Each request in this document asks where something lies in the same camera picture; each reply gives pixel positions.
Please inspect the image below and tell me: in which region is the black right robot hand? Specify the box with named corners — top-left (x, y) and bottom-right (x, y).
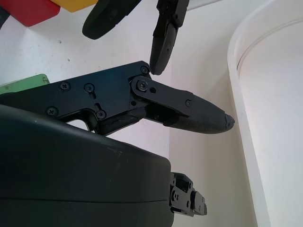
top-left (0, 61), bottom-right (235, 227)

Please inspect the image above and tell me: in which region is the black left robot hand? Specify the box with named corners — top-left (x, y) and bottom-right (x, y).
top-left (82, 0), bottom-right (190, 76)

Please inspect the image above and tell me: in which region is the yellow cube block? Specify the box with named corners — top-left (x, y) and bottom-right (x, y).
top-left (53, 0), bottom-right (98, 13)

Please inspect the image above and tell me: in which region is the red cube block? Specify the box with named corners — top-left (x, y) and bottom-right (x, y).
top-left (0, 0), bottom-right (61, 27)

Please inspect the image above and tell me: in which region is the green cube block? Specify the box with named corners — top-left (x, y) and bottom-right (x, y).
top-left (0, 73), bottom-right (51, 96)

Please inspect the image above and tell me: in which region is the black tape strip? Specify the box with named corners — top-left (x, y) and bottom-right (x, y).
top-left (0, 6), bottom-right (11, 30)

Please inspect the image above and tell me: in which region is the white round container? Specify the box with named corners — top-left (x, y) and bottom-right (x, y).
top-left (227, 4), bottom-right (303, 227)

